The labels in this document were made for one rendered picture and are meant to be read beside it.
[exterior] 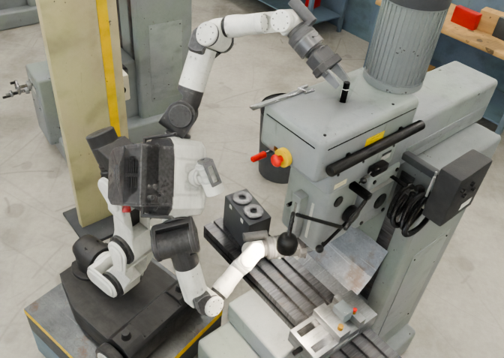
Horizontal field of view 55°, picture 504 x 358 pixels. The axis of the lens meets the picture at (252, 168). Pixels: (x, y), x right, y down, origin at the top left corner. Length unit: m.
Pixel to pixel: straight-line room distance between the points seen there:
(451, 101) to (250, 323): 1.21
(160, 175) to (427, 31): 0.93
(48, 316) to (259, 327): 1.18
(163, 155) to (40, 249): 2.21
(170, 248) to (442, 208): 0.91
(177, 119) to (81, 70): 1.49
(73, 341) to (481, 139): 2.12
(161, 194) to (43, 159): 2.94
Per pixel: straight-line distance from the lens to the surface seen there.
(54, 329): 2.76
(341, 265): 2.34
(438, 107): 1.93
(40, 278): 3.52
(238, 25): 1.60
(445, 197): 1.71
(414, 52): 1.60
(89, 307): 2.59
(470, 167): 1.73
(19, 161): 4.47
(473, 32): 5.40
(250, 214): 2.18
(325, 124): 1.42
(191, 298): 1.77
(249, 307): 2.21
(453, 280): 3.81
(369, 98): 1.59
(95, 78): 3.09
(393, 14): 1.57
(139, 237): 2.12
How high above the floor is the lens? 2.65
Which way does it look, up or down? 39 degrees down
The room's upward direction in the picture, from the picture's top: 6 degrees clockwise
